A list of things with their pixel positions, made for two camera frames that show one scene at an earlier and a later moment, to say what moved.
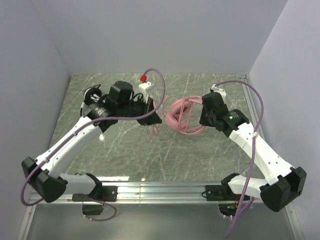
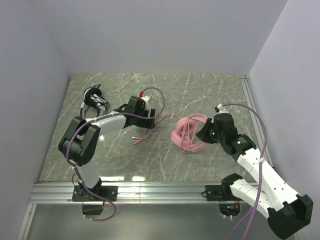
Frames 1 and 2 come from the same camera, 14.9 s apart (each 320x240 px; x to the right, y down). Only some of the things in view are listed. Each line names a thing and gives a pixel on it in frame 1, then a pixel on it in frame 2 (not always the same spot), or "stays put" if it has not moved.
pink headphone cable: [156, 108] to [140, 139]
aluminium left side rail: [27, 222] stays put
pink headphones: [177, 117] to [182, 134]
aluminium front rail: [142, 193] stays put
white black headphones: [92, 95] stays put
